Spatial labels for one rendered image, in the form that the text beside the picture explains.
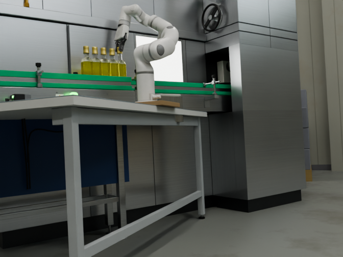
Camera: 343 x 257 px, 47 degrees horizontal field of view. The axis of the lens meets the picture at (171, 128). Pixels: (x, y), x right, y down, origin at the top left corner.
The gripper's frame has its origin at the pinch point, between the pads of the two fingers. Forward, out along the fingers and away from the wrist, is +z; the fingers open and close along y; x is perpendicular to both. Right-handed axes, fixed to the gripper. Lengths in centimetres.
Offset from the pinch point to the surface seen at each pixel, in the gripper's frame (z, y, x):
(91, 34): -6.7, -12.0, -15.9
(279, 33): -53, 24, 124
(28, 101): 62, 77, -69
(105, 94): 35.5, 15.5, -10.9
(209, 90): 6, 5, 76
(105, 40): -6.4, -11.9, -5.4
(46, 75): 35, 14, -46
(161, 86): 16.2, 4.2, 33.5
